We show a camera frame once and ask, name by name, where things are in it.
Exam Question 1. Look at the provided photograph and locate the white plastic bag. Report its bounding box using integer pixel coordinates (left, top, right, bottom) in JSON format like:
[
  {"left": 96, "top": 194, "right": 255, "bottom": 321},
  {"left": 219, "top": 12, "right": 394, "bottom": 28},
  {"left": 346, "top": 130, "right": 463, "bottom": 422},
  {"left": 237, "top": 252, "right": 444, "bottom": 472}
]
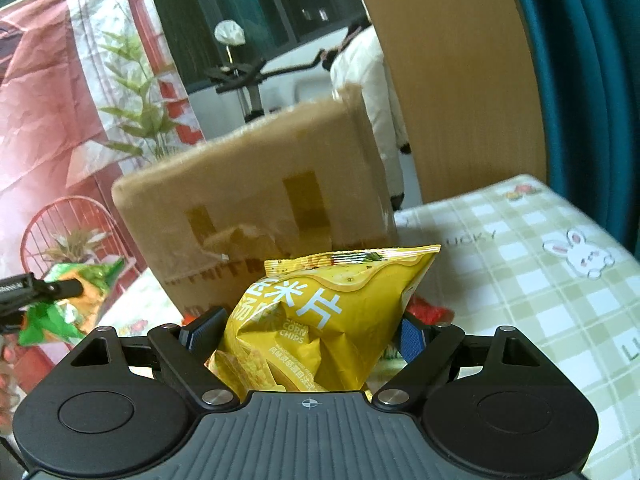
[{"left": 214, "top": 20, "right": 247, "bottom": 46}]

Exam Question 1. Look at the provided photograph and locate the white jacket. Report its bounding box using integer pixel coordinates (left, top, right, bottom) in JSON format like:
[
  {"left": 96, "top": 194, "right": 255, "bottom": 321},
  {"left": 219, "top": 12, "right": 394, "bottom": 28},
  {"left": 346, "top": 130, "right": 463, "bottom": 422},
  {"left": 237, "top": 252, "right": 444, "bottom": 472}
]
[{"left": 330, "top": 25, "right": 413, "bottom": 211}]

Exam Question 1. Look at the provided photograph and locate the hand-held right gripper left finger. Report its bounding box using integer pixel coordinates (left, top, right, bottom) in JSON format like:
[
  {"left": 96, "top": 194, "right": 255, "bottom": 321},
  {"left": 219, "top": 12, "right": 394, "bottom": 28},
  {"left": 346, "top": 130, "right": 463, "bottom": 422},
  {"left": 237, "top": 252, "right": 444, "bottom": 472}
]
[{"left": 65, "top": 306, "right": 241, "bottom": 408}]

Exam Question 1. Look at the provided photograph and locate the green and orange snack packet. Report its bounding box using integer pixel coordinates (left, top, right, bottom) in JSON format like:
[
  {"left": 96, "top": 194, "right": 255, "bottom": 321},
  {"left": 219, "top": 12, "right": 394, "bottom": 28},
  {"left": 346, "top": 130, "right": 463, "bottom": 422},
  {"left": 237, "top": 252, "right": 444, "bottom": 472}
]
[{"left": 19, "top": 259, "right": 126, "bottom": 346}]

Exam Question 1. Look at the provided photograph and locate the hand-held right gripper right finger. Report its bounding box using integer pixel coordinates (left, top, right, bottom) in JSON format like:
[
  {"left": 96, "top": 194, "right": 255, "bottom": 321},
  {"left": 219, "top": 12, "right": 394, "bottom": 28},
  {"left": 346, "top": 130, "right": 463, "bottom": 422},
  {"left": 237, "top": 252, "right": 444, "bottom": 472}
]
[{"left": 372, "top": 311, "right": 558, "bottom": 411}]

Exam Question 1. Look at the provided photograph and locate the exercise bike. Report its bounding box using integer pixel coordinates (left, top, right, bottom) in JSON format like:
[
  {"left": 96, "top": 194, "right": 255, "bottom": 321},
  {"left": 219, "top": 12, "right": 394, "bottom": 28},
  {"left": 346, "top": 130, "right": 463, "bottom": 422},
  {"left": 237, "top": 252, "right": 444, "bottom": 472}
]
[{"left": 205, "top": 47, "right": 341, "bottom": 123}]

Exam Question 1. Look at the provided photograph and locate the dark glass window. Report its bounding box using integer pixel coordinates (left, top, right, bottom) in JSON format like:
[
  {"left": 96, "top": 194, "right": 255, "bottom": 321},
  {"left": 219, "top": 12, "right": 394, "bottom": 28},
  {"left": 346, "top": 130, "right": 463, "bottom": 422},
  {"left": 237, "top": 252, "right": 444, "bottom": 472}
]
[{"left": 145, "top": 0, "right": 371, "bottom": 96}]

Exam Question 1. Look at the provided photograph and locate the teal curtain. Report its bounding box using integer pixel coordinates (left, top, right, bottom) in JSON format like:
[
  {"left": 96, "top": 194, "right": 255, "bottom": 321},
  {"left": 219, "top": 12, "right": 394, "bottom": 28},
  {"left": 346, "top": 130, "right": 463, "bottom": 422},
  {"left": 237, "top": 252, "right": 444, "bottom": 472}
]
[{"left": 502, "top": 0, "right": 640, "bottom": 261}]

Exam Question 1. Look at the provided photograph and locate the red snack packet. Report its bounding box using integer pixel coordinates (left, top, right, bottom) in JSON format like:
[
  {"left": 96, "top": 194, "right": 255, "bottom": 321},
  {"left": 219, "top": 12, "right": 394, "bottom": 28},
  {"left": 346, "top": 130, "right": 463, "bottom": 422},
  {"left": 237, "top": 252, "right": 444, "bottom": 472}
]
[{"left": 407, "top": 296, "right": 456, "bottom": 326}]

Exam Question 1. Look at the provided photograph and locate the yellow corn chip bag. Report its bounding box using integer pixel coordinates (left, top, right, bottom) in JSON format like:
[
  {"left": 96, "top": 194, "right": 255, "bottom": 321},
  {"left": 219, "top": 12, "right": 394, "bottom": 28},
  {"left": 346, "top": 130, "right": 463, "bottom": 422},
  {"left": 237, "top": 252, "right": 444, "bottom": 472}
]
[{"left": 207, "top": 244, "right": 442, "bottom": 393}]

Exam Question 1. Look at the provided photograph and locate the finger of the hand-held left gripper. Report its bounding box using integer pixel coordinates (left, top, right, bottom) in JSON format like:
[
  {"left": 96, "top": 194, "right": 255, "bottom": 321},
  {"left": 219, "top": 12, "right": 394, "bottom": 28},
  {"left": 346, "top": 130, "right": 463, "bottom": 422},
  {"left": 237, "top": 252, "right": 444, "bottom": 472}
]
[{"left": 0, "top": 272, "right": 86, "bottom": 307}]

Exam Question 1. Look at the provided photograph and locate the wooden board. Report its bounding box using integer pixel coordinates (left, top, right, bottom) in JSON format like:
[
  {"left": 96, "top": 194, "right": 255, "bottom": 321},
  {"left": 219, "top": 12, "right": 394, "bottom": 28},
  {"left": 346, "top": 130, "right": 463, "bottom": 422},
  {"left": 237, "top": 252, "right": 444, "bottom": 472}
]
[{"left": 345, "top": 0, "right": 548, "bottom": 206}]

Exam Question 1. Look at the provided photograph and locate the taped cardboard box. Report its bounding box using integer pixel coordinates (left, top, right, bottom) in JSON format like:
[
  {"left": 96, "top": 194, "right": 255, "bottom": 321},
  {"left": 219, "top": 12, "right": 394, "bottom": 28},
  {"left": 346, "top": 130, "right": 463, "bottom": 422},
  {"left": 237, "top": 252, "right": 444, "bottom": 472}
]
[{"left": 111, "top": 84, "right": 401, "bottom": 321}]

